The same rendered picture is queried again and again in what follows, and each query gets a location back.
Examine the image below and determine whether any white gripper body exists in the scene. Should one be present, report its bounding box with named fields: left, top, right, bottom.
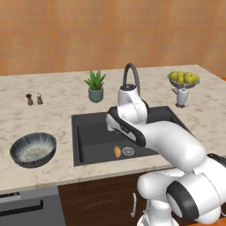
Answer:
left=105, top=113, right=119, bottom=132

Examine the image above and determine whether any dark grey sink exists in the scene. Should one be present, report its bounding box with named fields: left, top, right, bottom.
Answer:
left=71, top=105, right=192, bottom=168

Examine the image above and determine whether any grey fruit bowl on stand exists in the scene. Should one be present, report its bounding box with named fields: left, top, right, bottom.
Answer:
left=166, top=72, right=201, bottom=109

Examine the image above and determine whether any dark brown cupboard door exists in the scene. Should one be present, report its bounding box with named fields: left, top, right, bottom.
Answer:
left=57, top=172, right=148, bottom=226

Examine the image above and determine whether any grey speckled bowl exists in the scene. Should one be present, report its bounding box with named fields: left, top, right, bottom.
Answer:
left=9, top=132, right=57, bottom=170

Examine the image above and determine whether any green plant in grey-green pot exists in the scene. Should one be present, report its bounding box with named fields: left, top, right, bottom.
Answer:
left=83, top=69, right=107, bottom=104

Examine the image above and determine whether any dark grey curved tap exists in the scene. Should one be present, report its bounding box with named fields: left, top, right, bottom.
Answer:
left=122, top=62, right=141, bottom=97

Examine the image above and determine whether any brown shaker with white top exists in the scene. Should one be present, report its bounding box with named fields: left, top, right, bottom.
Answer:
left=35, top=92, right=44, bottom=106

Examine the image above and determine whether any brown pepper shaker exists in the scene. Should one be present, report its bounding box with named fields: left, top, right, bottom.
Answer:
left=25, top=93, right=34, bottom=107

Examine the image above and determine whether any grey dishwasher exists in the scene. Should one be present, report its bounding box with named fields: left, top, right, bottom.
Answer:
left=0, top=185, right=67, bottom=226

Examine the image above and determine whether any silver cupboard handle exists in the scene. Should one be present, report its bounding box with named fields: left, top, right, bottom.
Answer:
left=131, top=192, right=138, bottom=219

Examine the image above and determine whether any black dishwasher handle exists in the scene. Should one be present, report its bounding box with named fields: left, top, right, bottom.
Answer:
left=0, top=199, right=45, bottom=218

